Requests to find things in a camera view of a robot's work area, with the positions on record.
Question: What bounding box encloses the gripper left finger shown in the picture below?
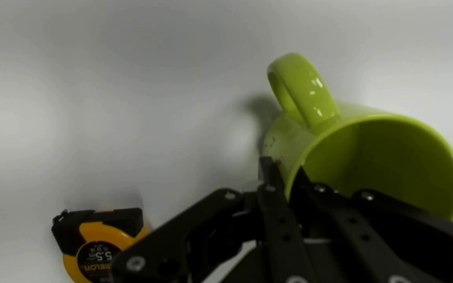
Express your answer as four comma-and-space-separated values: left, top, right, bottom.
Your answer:
110, 156, 314, 283

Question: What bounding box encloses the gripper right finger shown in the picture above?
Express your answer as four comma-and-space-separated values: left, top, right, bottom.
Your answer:
289, 167, 453, 283

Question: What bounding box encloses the yellow-green ceramic mug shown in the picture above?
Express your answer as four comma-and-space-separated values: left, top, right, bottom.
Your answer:
261, 53, 453, 221

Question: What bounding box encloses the yellow and black tape measure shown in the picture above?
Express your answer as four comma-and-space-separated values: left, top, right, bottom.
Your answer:
51, 207, 151, 283

